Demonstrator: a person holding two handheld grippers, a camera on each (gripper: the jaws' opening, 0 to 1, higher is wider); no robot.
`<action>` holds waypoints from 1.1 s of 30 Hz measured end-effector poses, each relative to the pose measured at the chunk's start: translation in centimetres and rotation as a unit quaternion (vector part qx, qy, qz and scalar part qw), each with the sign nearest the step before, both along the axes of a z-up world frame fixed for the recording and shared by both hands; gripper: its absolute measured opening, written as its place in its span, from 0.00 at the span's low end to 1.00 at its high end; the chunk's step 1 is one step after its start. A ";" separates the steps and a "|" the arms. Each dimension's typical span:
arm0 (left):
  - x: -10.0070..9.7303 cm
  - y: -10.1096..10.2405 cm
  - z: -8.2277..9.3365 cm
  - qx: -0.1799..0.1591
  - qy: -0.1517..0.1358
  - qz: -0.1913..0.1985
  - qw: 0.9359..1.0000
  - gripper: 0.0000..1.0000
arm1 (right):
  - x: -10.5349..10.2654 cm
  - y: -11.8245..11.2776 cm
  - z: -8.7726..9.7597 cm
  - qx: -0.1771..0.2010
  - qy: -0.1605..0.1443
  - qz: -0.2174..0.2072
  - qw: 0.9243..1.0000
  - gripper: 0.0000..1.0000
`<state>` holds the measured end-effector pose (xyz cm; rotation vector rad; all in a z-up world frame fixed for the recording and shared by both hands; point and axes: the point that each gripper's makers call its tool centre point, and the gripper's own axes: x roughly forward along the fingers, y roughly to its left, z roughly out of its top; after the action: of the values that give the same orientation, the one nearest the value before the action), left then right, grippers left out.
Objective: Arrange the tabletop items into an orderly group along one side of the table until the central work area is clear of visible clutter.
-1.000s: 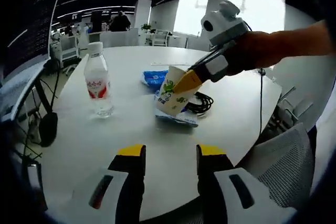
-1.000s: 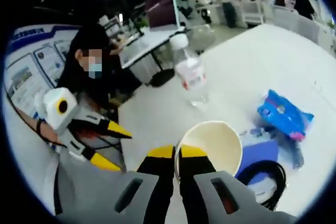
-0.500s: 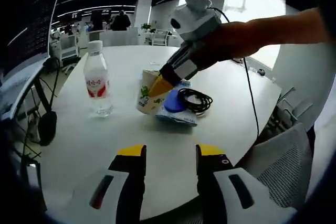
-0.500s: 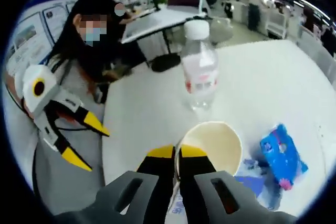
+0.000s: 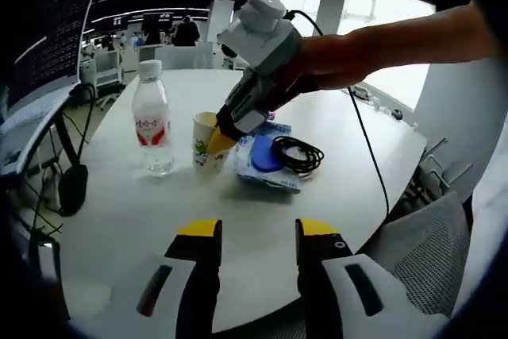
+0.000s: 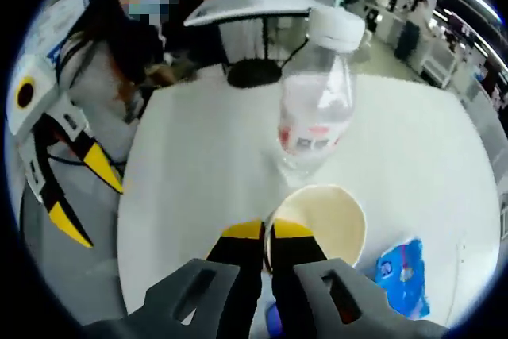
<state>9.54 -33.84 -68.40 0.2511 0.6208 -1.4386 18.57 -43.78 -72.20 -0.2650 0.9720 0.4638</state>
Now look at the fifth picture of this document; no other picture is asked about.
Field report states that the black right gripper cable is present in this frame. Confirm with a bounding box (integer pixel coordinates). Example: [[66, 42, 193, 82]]
[[285, 9, 391, 219]]

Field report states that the white paper cup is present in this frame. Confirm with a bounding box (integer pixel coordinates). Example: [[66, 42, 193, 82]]
[[192, 111, 231, 175]]

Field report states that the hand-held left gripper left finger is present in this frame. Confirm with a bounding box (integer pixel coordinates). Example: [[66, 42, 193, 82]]
[[113, 218, 223, 339]]

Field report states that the grey mesh office chair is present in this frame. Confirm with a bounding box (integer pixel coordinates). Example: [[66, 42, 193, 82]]
[[356, 191, 473, 316]]

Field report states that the person's right hand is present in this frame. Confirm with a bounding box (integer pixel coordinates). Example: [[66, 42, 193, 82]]
[[273, 33, 370, 112]]

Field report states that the white office partition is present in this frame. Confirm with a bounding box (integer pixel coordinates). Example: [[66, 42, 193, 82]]
[[154, 43, 212, 71]]

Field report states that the white table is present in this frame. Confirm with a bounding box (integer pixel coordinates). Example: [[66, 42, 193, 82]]
[[61, 67, 428, 324]]

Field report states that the clear bag with blue disc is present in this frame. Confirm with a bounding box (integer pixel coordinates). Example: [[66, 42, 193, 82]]
[[232, 132, 302, 194]]

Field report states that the clear plastic water bottle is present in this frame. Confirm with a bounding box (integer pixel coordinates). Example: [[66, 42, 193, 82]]
[[132, 60, 175, 178]]

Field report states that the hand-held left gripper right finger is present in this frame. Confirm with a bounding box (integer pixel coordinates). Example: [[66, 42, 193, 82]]
[[295, 218, 437, 339]]

